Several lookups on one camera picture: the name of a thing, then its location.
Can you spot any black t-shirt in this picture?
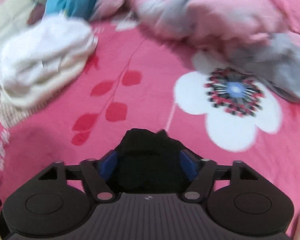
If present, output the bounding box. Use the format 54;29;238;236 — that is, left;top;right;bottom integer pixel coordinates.
106;128;199;194

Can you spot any white shirt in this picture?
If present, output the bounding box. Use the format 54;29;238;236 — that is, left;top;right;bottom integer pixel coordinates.
0;15;98;109

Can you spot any pink floral bed blanket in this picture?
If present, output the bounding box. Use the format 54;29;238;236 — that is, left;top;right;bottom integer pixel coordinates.
0;18;300;239

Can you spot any beige houndstooth garment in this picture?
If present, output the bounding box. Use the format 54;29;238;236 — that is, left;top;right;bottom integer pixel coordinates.
0;102;39;128

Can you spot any pink grey floral duvet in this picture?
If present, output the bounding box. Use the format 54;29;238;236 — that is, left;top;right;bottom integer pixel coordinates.
91;0;300;102

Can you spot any maroon cloth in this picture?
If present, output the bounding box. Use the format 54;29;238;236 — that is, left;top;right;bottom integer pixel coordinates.
27;3;45;25

